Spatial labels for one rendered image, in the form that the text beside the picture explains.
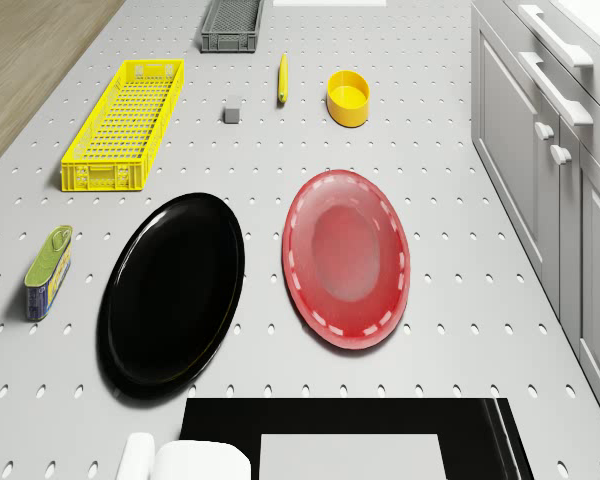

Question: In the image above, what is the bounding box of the red plate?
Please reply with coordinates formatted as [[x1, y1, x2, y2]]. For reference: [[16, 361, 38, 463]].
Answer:
[[281, 168, 412, 351]]

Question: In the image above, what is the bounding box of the yellow bowl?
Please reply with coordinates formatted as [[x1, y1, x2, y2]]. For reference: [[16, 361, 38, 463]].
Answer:
[[326, 69, 371, 127]]

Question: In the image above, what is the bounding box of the black plate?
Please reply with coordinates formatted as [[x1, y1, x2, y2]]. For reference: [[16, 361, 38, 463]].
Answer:
[[97, 192, 246, 400]]

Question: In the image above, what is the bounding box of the grey cube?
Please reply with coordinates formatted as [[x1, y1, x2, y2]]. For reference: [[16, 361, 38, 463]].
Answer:
[[223, 94, 243, 124]]

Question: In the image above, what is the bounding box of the banana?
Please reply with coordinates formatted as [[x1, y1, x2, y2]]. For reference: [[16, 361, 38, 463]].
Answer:
[[277, 53, 289, 105]]

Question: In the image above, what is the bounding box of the black stove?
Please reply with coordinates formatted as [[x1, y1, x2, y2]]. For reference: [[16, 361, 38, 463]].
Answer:
[[178, 397, 536, 480]]

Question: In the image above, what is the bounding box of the yellow basket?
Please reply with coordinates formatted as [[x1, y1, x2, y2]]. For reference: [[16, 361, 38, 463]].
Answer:
[[60, 58, 186, 193]]

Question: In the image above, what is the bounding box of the dark grey basket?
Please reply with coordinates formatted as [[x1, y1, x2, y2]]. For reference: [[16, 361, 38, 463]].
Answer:
[[200, 0, 265, 54]]

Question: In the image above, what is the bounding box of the white cabinet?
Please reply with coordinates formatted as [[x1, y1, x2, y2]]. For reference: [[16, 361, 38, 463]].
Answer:
[[470, 0, 600, 442]]

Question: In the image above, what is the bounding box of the flat-sided can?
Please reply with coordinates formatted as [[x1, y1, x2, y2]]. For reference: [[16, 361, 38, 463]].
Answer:
[[23, 224, 74, 322]]

